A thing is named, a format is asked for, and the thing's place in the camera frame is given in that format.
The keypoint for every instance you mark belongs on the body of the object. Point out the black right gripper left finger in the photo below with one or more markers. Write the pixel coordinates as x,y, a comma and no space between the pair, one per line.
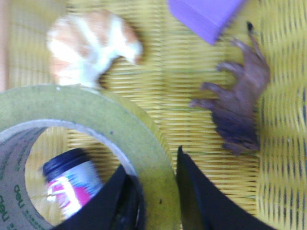
117,206

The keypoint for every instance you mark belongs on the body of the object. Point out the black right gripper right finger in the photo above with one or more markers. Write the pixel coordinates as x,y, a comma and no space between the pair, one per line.
204,206

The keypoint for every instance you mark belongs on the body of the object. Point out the yellow-green tape roll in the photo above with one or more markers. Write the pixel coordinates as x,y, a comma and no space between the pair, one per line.
25,113

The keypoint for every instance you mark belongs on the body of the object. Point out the black pink labelled bottle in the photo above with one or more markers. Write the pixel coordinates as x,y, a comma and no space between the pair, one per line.
72,180

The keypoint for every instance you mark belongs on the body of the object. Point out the brown dried leaf toy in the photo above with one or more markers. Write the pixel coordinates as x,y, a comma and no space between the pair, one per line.
232,109

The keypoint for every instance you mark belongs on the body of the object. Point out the white and tan bread roll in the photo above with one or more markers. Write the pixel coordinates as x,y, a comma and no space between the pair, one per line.
83,46

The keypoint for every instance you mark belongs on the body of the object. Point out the purple foam cube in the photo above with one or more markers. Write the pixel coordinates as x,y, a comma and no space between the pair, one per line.
206,18

